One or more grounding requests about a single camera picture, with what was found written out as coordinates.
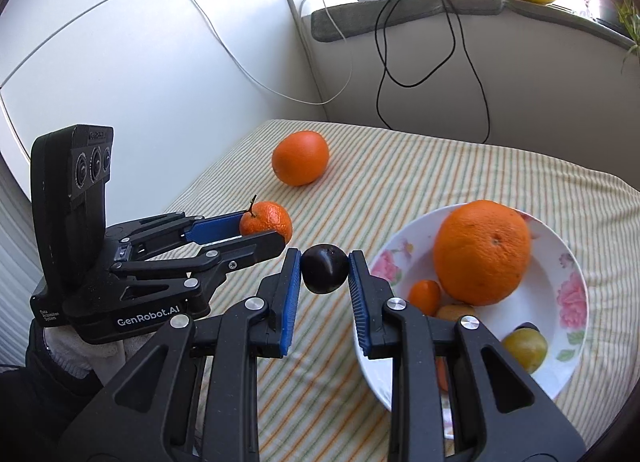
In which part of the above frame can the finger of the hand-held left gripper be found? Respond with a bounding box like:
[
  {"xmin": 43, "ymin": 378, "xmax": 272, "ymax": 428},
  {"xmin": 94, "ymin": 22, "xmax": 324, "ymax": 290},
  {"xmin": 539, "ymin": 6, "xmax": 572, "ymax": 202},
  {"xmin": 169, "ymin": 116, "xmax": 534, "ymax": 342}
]
[
  {"xmin": 110, "ymin": 229, "xmax": 287, "ymax": 303},
  {"xmin": 120, "ymin": 211, "xmax": 247, "ymax": 259}
]

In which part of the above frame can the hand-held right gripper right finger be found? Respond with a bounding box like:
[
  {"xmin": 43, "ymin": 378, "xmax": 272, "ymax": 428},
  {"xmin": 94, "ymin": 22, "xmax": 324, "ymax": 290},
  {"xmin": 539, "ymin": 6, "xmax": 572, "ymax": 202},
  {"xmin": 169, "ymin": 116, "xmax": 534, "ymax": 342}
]
[{"xmin": 348, "ymin": 249, "xmax": 586, "ymax": 462}]

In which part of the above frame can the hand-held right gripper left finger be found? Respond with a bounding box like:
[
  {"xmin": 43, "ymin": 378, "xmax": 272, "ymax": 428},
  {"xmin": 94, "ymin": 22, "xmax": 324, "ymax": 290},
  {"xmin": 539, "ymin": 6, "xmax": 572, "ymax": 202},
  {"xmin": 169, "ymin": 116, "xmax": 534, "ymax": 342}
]
[{"xmin": 65, "ymin": 248, "xmax": 303, "ymax": 462}]

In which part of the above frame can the stemmed tangerine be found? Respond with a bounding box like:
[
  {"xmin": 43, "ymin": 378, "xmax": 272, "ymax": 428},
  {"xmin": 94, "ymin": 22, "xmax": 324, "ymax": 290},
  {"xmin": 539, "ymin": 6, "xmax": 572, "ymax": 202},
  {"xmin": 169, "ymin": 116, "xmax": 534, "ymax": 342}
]
[{"xmin": 239, "ymin": 194, "xmax": 293, "ymax": 245}]

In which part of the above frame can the dark purple plum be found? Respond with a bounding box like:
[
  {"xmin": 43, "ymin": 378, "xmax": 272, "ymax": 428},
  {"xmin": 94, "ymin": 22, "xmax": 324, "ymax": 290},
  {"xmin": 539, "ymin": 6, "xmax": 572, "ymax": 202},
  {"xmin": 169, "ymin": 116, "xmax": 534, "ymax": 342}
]
[{"xmin": 300, "ymin": 243, "xmax": 349, "ymax": 294}]

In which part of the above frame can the small tangerine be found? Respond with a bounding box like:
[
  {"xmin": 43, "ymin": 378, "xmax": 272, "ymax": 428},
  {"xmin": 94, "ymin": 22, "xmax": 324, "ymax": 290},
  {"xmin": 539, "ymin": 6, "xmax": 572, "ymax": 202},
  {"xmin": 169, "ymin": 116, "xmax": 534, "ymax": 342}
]
[{"xmin": 407, "ymin": 280, "xmax": 442, "ymax": 317}]

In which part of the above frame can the brown kiwi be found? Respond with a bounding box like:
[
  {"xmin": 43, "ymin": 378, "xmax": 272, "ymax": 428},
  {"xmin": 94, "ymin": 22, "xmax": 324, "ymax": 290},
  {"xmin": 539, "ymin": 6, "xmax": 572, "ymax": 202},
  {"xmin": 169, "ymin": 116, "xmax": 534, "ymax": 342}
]
[{"xmin": 436, "ymin": 303, "xmax": 478, "ymax": 324}]

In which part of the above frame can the medium orange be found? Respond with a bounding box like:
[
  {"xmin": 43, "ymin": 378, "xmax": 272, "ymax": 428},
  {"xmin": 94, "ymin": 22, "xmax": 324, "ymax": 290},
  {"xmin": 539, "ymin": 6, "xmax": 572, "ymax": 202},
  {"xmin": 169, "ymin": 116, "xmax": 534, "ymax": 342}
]
[
  {"xmin": 433, "ymin": 200, "xmax": 532, "ymax": 306},
  {"xmin": 435, "ymin": 356, "xmax": 452, "ymax": 394}
]

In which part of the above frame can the yellow-green plum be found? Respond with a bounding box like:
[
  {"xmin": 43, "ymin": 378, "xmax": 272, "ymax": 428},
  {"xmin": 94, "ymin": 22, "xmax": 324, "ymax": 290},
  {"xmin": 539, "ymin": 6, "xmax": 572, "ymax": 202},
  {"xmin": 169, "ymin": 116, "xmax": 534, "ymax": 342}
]
[{"xmin": 501, "ymin": 328, "xmax": 549, "ymax": 375}]

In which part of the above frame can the white floral plate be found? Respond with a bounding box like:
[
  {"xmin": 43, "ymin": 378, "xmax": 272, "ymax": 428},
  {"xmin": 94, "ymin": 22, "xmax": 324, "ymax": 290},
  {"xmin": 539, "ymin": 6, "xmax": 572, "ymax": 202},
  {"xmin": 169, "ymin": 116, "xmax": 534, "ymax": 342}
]
[{"xmin": 352, "ymin": 203, "xmax": 588, "ymax": 440}]

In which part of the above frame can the person's left forearm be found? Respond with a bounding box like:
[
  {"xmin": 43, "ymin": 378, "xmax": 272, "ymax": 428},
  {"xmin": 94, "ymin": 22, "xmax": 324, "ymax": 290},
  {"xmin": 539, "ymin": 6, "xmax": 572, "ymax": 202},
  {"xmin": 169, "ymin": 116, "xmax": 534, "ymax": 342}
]
[{"xmin": 0, "ymin": 322, "xmax": 108, "ymax": 462}]

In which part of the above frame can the person's left hand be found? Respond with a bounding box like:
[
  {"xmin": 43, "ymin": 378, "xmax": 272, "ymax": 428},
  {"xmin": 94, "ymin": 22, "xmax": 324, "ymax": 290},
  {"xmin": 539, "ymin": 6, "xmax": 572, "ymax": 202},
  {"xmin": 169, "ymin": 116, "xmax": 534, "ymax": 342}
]
[{"xmin": 44, "ymin": 327, "xmax": 151, "ymax": 384}]

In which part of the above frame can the large orange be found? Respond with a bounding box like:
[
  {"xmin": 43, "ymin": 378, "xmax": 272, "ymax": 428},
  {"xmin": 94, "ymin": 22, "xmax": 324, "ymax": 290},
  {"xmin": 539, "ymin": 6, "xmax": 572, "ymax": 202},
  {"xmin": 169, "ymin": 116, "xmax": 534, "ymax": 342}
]
[{"xmin": 271, "ymin": 130, "xmax": 330, "ymax": 187}]

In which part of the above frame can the striped tablecloth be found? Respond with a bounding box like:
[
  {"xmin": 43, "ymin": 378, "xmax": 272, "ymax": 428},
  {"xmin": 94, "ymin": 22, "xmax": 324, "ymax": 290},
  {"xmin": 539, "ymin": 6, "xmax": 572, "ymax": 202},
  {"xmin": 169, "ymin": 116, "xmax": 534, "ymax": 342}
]
[{"xmin": 150, "ymin": 119, "xmax": 640, "ymax": 462}]

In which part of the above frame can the white refrigerator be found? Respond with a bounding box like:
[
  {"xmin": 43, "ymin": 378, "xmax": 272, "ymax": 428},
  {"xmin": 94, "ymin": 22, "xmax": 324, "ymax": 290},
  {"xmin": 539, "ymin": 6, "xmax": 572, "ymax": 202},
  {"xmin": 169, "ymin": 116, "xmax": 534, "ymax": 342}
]
[{"xmin": 0, "ymin": 0, "xmax": 331, "ymax": 293}]

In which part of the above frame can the grey sill cover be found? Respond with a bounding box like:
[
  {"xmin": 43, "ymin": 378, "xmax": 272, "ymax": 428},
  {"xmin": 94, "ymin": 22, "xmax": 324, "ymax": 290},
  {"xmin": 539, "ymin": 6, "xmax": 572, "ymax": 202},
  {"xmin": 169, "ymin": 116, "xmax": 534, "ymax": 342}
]
[{"xmin": 310, "ymin": 0, "xmax": 640, "ymax": 52}]

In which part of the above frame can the white cable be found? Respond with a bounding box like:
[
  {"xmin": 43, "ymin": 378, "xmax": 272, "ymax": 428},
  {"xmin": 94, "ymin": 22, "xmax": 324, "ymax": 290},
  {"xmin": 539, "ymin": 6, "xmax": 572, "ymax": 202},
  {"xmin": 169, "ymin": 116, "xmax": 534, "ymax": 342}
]
[{"xmin": 167, "ymin": 0, "xmax": 353, "ymax": 106}]

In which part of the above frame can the black cable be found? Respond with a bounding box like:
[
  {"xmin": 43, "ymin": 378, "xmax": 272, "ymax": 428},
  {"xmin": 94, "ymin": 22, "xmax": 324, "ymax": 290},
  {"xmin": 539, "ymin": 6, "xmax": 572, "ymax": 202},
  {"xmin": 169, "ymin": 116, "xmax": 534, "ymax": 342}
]
[
  {"xmin": 375, "ymin": 0, "xmax": 457, "ymax": 129},
  {"xmin": 432, "ymin": 0, "xmax": 492, "ymax": 144}
]

